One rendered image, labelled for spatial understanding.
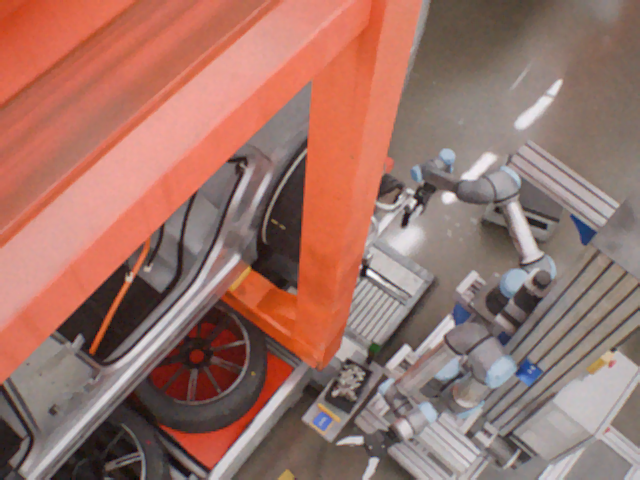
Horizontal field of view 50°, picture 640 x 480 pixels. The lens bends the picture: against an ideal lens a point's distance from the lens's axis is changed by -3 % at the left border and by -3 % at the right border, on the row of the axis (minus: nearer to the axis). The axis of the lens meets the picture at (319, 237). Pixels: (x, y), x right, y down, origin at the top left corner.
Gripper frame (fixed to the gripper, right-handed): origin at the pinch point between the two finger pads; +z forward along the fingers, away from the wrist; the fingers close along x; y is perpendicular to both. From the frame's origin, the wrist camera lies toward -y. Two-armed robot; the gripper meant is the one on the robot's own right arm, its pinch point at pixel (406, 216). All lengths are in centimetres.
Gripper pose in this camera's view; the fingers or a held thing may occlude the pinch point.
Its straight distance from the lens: 326.9
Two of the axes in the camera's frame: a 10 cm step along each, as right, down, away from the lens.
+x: 8.0, 5.5, -2.5
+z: -6.0, 6.8, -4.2
